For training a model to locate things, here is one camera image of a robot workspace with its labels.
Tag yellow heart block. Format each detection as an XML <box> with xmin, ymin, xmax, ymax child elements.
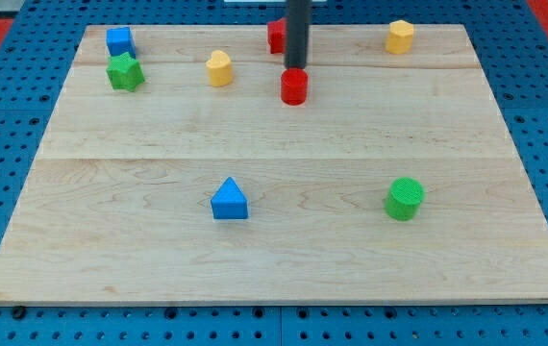
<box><xmin>206</xmin><ymin>50</ymin><xmax>234</xmax><ymax>87</ymax></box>

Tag light wooden board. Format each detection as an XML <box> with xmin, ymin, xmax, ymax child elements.
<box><xmin>0</xmin><ymin>24</ymin><xmax>548</xmax><ymax>307</ymax></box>

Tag blue cube block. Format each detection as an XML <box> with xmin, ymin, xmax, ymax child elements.
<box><xmin>106</xmin><ymin>27</ymin><xmax>137</xmax><ymax>59</ymax></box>

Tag yellow hexagon block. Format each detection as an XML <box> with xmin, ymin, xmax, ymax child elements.
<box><xmin>386</xmin><ymin>20</ymin><xmax>414</xmax><ymax>55</ymax></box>

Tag red star block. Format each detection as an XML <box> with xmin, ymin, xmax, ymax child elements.
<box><xmin>267</xmin><ymin>17</ymin><xmax>286</xmax><ymax>54</ymax></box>

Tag blue triangle block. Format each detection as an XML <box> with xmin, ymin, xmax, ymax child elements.
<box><xmin>211</xmin><ymin>177</ymin><xmax>249</xmax><ymax>220</ymax></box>

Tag green cylinder block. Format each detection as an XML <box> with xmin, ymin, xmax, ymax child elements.
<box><xmin>385</xmin><ymin>177</ymin><xmax>425</xmax><ymax>221</ymax></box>

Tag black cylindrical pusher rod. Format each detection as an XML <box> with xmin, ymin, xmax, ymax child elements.
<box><xmin>284</xmin><ymin>0</ymin><xmax>311</xmax><ymax>69</ymax></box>

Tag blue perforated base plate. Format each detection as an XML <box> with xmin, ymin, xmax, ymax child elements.
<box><xmin>0</xmin><ymin>0</ymin><xmax>548</xmax><ymax>345</ymax></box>

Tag green star block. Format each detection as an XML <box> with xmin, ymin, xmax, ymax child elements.
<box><xmin>106</xmin><ymin>52</ymin><xmax>145</xmax><ymax>92</ymax></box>

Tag red cylinder block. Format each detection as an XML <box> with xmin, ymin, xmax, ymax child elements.
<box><xmin>281</xmin><ymin>68</ymin><xmax>309</xmax><ymax>106</ymax></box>

